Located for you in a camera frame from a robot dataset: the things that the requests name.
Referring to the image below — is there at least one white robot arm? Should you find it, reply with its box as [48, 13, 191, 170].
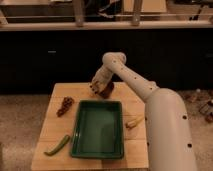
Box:
[91, 52, 198, 171]

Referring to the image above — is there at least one dark purple bowl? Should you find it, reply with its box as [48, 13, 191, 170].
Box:
[98, 81, 114, 99]

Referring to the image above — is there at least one brown grape bunch toy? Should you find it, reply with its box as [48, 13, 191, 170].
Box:
[57, 97, 74, 117]

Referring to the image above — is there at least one yellow banana toy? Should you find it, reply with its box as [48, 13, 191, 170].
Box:
[125, 116, 144, 129]

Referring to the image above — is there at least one green plastic tray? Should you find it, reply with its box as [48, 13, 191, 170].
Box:
[70, 100, 124, 159]

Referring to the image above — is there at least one wooden folding table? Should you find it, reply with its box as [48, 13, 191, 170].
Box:
[31, 82, 148, 171]

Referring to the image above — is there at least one metal railing frame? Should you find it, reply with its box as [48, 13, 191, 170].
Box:
[0, 0, 213, 31]

